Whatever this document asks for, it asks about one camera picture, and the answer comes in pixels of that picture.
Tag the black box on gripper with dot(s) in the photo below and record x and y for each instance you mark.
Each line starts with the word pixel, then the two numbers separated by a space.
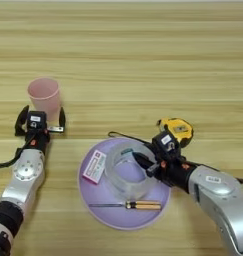
pixel 36 120
pixel 166 143

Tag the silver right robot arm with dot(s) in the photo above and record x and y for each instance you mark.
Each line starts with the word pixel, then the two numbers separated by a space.
pixel 223 200

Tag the small pink white box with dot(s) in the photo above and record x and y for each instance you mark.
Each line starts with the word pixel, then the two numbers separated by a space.
pixel 94 166

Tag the yellow black tape measure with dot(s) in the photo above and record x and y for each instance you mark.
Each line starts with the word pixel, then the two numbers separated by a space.
pixel 179 128

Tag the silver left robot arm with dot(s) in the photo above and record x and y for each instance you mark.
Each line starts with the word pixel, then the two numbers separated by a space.
pixel 21 180

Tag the clear adhesive tape roll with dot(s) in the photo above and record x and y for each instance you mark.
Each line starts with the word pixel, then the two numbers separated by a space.
pixel 118 180

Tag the purple round plate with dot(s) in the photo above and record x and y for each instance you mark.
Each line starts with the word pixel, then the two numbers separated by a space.
pixel 119 218

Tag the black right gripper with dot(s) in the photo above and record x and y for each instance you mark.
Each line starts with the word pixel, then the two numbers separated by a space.
pixel 174 173

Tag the pink plastic cup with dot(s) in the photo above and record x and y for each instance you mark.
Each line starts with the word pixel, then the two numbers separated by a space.
pixel 44 96

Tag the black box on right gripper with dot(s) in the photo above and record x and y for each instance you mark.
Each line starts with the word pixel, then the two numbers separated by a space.
pixel 166 143

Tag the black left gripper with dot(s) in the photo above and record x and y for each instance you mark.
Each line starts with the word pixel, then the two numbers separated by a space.
pixel 38 140

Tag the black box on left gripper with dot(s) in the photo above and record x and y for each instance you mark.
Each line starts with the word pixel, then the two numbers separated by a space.
pixel 36 120

